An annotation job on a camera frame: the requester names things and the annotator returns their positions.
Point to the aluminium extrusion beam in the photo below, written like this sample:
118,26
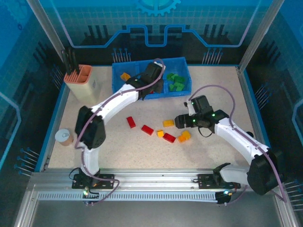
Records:
154,182

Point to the beige holder with orange rim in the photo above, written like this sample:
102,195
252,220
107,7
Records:
81,92

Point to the tin can with pull tab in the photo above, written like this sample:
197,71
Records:
62,136

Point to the small controller board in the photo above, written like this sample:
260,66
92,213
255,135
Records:
223,195
85,192

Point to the aluminium frame post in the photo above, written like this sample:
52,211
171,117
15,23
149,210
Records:
52,23
265,26

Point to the grey metal base panel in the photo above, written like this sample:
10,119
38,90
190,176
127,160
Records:
154,215

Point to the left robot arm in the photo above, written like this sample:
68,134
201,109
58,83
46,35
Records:
116,101

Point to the small black knob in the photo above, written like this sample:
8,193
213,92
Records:
249,134

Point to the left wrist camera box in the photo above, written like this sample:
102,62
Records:
152,70

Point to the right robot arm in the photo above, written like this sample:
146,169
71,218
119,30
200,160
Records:
236,140

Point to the aluminium table side rail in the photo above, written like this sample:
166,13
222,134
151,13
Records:
252,106
59,113

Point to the red lego brick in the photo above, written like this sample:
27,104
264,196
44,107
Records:
131,122
154,91
147,129
169,137

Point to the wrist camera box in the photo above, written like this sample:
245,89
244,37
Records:
152,70
200,103

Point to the blue table border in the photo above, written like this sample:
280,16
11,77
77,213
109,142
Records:
41,160

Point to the blue plastic bin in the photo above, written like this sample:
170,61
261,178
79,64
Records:
118,85
185,71
158,96

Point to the green curved lego brick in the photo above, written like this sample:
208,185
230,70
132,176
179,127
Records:
171,87

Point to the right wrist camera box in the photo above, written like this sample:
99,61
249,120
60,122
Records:
200,103

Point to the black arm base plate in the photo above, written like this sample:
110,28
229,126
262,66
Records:
206,180
106,180

